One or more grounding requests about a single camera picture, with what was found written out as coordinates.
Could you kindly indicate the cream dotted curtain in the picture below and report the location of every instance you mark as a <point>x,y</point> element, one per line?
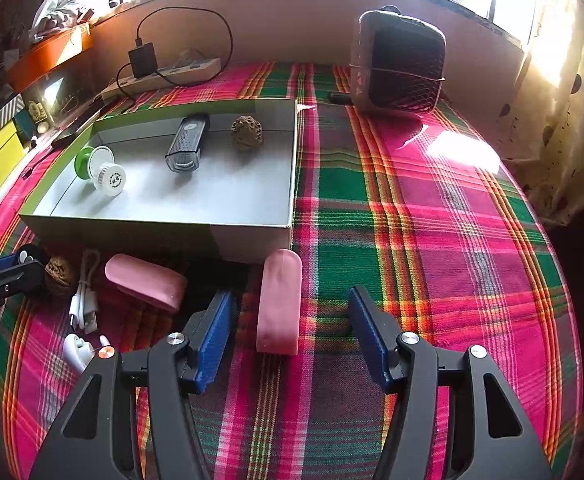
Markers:
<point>562,135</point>

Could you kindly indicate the pink case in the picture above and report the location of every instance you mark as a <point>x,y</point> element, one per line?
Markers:
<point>141,280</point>

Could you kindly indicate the black charger adapter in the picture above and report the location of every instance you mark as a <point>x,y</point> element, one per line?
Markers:
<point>144,62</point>

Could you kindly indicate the plaid tablecloth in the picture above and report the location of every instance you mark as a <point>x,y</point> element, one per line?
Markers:
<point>422,260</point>

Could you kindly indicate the black power bank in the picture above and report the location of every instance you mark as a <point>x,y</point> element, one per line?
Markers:
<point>71,134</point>

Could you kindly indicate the black bike light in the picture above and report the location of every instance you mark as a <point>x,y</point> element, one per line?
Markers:
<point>186,142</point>

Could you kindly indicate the wrinkled brown walnut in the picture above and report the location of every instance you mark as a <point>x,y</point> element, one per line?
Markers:
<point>59,277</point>

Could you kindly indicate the green cardboard box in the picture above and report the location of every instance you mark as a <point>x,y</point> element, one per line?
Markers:
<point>171,200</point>

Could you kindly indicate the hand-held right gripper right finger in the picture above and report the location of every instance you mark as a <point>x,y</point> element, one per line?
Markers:
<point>369,340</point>

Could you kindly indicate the green and white spool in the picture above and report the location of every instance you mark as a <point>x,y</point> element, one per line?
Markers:
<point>82,162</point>

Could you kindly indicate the black oval three-button device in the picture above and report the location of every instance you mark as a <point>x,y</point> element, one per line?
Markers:
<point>36,252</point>

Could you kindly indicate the pitted brown walnut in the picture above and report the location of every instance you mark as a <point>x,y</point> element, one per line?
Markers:
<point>246,132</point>

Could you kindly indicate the pile of white bags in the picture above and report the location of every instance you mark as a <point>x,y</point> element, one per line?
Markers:
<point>51,10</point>

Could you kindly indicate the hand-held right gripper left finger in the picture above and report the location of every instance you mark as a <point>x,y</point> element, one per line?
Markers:
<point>216,340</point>

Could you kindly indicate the white power strip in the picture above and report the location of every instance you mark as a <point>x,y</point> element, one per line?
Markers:
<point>191,70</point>

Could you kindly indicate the orange plastic tray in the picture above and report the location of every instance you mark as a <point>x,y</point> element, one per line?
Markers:
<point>46,60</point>

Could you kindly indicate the white and black heater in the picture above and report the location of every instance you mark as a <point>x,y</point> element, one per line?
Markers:
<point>397,70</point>

